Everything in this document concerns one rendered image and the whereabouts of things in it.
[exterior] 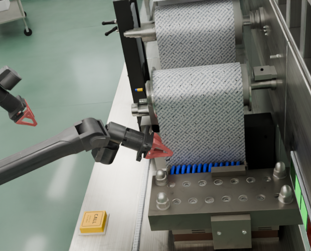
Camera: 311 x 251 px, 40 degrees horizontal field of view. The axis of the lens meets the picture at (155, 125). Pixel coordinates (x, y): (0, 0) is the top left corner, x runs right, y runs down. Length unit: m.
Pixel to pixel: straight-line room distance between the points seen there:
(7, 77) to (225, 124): 0.76
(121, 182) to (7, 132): 2.39
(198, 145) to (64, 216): 1.65
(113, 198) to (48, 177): 1.72
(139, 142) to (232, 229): 0.35
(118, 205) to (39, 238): 1.36
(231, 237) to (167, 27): 0.63
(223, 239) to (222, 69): 0.45
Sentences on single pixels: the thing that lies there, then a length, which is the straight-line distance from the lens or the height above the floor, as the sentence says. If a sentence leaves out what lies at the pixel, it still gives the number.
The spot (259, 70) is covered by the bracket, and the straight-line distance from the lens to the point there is 1.19.
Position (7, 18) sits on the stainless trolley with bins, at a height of 0.26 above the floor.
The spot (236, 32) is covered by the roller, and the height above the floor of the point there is 1.33.
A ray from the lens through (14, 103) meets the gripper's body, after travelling 1.59.
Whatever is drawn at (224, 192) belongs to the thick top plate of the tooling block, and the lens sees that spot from 1.18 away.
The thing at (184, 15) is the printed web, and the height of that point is 1.39.
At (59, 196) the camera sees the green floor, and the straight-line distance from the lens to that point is 2.91.
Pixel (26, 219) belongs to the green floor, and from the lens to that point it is 2.85.
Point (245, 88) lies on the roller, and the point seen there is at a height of 1.27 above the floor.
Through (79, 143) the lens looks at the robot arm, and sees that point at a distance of 1.17.
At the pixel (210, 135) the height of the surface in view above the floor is 1.13.
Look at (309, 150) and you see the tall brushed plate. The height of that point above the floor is 1.33.
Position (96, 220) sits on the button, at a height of 0.92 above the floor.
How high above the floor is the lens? 1.85
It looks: 34 degrees down
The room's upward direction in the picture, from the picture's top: 10 degrees counter-clockwise
